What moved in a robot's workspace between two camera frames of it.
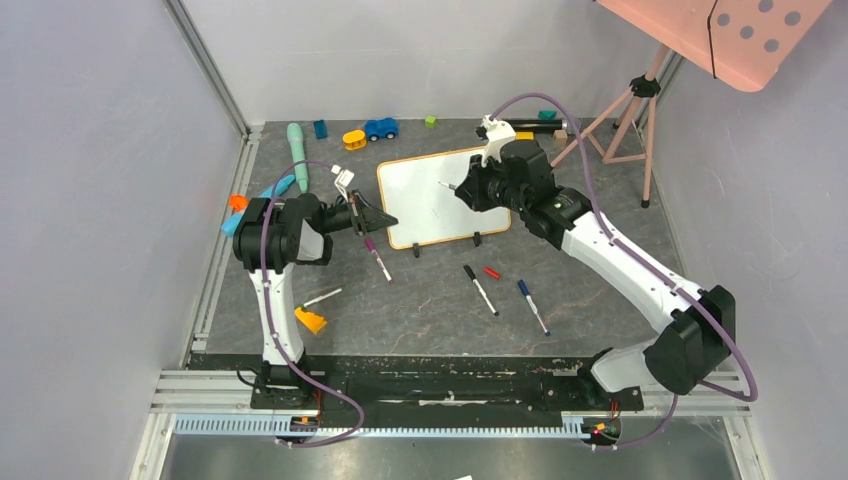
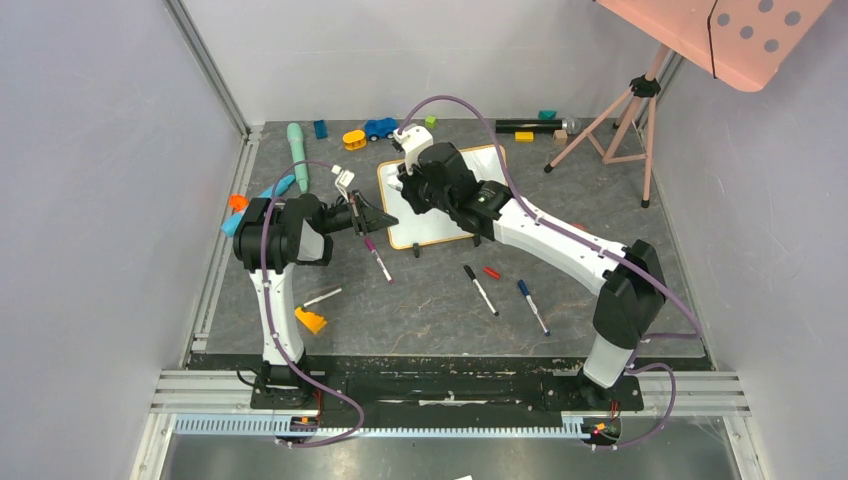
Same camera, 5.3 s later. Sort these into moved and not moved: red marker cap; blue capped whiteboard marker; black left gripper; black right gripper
Moved: black right gripper
Not moved: black left gripper; blue capped whiteboard marker; red marker cap
